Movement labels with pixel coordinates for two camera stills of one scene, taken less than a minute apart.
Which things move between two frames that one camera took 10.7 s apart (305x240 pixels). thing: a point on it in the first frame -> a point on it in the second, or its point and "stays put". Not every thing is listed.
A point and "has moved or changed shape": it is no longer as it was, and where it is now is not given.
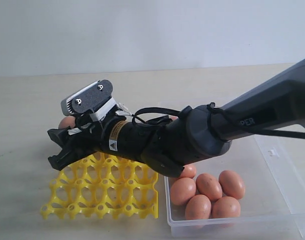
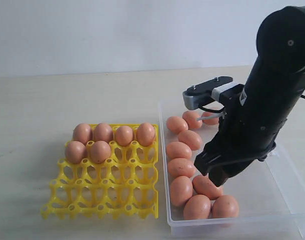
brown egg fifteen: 198,207 stays put
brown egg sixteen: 226,207 stays put
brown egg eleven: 207,185 stays put
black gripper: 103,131 -> 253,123
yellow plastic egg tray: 101,185 stays put
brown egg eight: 67,121 has moved or changed shape
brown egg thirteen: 182,190 stays put
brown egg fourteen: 231,184 -> 100,152
